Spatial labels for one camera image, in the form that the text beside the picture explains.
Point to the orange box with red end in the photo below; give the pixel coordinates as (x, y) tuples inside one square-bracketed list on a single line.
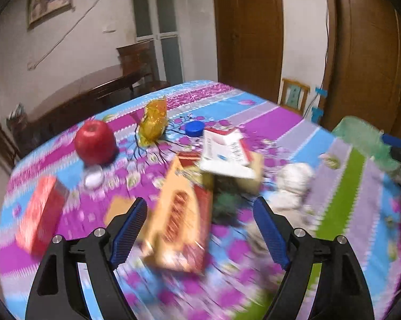
[(177, 220)]

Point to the green plastic basin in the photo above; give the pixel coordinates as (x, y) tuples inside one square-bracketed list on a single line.
[(360, 136)]

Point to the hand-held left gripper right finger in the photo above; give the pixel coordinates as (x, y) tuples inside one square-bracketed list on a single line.
[(270, 233)]

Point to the dark wooden table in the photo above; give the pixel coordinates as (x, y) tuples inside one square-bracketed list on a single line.
[(87, 86)]

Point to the red apple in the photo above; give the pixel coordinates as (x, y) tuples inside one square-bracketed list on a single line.
[(95, 141)]

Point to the white-red paper packet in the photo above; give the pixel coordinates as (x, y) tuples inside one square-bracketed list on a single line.
[(220, 160)]

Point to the red carton box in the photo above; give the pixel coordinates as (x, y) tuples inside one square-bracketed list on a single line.
[(38, 213)]

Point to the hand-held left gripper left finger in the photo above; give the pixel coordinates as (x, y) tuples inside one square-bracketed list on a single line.
[(128, 233)]

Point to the small light wooden chair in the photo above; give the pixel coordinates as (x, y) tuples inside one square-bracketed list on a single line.
[(293, 95)]

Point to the brown wooden door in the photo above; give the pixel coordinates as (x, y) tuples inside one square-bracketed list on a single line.
[(363, 56), (247, 40)]

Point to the white light switch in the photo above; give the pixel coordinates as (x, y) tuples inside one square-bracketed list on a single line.
[(109, 30)]

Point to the yellow snack bag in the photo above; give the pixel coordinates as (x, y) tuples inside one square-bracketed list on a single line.
[(152, 120)]

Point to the dark wooden chair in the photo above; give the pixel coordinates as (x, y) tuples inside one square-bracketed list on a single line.
[(2, 140), (133, 56)]

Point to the small white plastic lid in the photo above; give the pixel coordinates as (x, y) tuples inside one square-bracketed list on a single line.
[(94, 178)]

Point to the bag of small goods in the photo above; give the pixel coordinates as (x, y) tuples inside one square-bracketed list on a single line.
[(17, 115)]

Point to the blue tape piece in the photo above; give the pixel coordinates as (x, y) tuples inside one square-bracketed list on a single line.
[(320, 91), (316, 114)]

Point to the dark green wrapper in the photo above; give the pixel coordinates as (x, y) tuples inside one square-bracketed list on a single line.
[(227, 203)]

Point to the beige sponge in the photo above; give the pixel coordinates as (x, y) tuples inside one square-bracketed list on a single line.
[(255, 180)]

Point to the blue round lid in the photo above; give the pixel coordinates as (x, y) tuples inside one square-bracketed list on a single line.
[(193, 129)]

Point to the framed wall picture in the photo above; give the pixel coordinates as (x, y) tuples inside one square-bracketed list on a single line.
[(50, 1)]

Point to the fluffy white cloth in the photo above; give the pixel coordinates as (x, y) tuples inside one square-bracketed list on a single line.
[(295, 176)]

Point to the frosted glass door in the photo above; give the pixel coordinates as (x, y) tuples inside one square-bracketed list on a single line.
[(157, 6)]

